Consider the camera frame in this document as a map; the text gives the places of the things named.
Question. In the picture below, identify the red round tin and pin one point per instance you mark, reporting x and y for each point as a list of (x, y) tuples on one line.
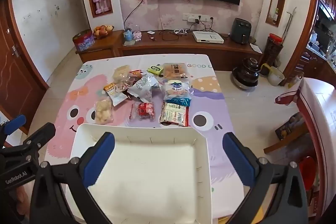
[(84, 41)]

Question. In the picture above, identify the teal snack packet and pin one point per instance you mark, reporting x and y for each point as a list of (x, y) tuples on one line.
[(181, 102)]

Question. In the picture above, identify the white furniture piece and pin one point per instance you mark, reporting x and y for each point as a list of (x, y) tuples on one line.
[(319, 108)]

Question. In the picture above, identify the clear bag beige crispy snack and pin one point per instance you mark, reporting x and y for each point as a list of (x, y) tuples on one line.
[(121, 73)]

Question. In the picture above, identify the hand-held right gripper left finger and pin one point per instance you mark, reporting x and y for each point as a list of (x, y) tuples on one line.
[(102, 158)]

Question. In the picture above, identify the pink toy figure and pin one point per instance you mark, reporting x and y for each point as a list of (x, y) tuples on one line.
[(137, 35)]

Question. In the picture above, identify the wicker basket with red lid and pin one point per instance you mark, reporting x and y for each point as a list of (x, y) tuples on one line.
[(273, 52)]

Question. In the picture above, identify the white wall socket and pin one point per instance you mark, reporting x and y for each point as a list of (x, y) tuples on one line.
[(189, 17)]

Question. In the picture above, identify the red snack packet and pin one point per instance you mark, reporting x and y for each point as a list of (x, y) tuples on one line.
[(144, 109)]

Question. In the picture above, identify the dark printed box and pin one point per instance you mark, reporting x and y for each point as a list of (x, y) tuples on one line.
[(290, 128)]

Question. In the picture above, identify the cartoon printed tablecloth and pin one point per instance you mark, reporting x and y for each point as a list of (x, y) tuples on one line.
[(204, 108)]

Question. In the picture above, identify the white plastic tray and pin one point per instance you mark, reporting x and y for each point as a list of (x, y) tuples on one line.
[(147, 174)]

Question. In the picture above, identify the white set-top box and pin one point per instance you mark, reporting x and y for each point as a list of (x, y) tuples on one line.
[(207, 37)]

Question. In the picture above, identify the pile of fruit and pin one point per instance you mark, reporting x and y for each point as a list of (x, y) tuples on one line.
[(102, 29)]

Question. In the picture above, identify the small white device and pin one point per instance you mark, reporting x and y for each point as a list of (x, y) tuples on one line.
[(151, 32)]

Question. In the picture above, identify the wooden television cabinet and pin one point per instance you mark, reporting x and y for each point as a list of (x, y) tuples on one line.
[(183, 50)]

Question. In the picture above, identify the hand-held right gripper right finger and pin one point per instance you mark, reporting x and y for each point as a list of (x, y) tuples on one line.
[(239, 161)]

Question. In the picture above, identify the silver white snack packet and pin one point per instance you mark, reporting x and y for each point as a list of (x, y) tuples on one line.
[(143, 87)]

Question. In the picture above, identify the pink dumbbell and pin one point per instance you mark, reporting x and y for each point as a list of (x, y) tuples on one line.
[(97, 5), (105, 3)]

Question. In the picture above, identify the blue snow globe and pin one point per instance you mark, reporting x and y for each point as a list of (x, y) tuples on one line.
[(128, 35)]

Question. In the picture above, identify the red plastic basin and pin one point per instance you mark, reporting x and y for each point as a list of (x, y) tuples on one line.
[(308, 171)]

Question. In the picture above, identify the red and white cloth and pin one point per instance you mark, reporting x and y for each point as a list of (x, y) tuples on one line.
[(287, 98)]

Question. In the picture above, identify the dark ceramic jar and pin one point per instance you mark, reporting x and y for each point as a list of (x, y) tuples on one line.
[(246, 74)]

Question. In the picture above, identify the clear pack of brown cakes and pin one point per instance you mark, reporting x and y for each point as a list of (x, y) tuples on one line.
[(175, 70)]

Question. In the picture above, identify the wicker fruit bowl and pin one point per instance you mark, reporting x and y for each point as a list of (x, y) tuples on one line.
[(103, 34)]

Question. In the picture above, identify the dark green air fryer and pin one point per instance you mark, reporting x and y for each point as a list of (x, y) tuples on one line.
[(241, 29)]

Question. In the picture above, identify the brown wooden door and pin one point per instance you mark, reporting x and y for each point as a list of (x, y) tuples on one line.
[(18, 77)]

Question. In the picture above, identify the green snack packet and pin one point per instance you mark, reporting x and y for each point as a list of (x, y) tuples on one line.
[(155, 69)]

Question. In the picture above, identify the orange white snack packet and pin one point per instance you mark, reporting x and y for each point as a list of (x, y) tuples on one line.
[(114, 95)]

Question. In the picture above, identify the clear bag of round puffs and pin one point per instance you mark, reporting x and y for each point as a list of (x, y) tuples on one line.
[(103, 111)]

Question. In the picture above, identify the white bucket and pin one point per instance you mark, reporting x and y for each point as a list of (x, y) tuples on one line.
[(275, 77)]

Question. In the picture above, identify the white paper sheet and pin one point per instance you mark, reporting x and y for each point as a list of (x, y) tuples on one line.
[(256, 48)]

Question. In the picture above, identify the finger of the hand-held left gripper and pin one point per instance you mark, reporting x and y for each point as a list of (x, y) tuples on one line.
[(42, 133), (16, 123)]

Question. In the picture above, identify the blueberry print bun packet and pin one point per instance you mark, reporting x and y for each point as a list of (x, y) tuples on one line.
[(175, 88)]

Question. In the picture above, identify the metal mop pole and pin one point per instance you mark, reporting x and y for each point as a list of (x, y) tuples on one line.
[(287, 23)]

